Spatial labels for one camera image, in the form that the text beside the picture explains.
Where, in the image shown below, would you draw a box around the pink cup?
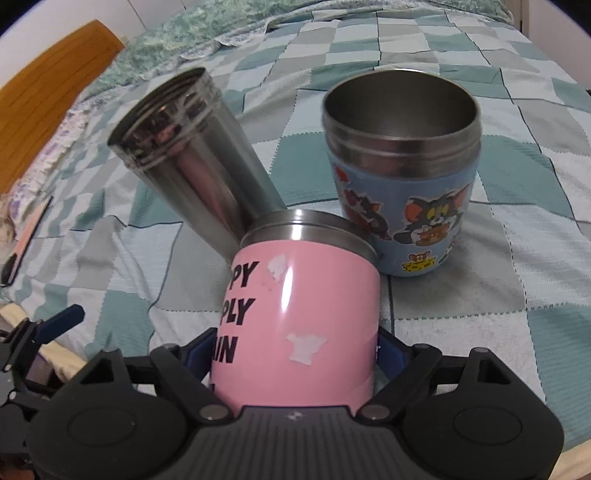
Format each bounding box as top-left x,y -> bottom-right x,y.
210,209 -> 382,416

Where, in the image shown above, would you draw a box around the plain steel tumbler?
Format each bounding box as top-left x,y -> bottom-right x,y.
107,67 -> 289,266

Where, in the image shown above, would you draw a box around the green patterned quilt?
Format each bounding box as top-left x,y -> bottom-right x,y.
90,0 -> 515,95

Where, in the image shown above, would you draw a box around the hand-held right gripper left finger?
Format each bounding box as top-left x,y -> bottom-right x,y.
69,329 -> 235,423

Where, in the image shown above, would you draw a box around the wooden headboard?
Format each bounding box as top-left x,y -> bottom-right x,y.
0,19 -> 126,195

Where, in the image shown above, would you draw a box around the checkered teal grey blanket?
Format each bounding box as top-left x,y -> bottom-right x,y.
0,7 -> 591,455

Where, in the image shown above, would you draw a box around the blue cartoon steel cup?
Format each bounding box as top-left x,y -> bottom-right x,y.
322,69 -> 483,278

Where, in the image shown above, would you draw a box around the purple floral pillow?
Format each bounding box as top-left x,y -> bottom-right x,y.
0,108 -> 88,259

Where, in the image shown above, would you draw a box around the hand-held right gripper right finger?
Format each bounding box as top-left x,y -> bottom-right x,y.
359,328 -> 515,419

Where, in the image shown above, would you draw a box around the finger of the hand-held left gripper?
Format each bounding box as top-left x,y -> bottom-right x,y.
38,305 -> 86,344
0,320 -> 51,372

